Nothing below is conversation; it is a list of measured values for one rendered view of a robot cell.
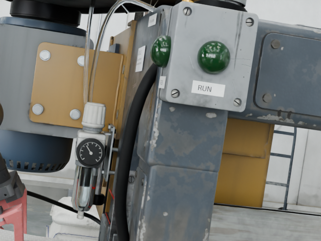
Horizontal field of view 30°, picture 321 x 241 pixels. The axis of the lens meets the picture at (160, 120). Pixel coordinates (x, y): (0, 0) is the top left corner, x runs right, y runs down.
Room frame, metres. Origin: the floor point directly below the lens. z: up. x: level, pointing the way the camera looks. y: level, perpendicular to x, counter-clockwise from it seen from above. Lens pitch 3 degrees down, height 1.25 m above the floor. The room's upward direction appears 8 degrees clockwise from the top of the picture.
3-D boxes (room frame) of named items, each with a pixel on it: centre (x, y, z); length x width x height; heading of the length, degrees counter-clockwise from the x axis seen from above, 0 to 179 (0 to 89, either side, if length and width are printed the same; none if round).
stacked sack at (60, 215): (3.65, 0.25, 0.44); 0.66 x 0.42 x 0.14; 97
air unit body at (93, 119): (0.79, 0.08, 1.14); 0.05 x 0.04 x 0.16; 11
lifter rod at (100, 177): (0.84, 0.07, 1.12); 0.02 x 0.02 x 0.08
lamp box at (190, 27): (0.56, -0.03, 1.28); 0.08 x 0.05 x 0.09; 101
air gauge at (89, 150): (0.77, 0.08, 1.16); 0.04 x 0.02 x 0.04; 101
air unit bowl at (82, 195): (0.79, 0.09, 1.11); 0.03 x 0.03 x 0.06
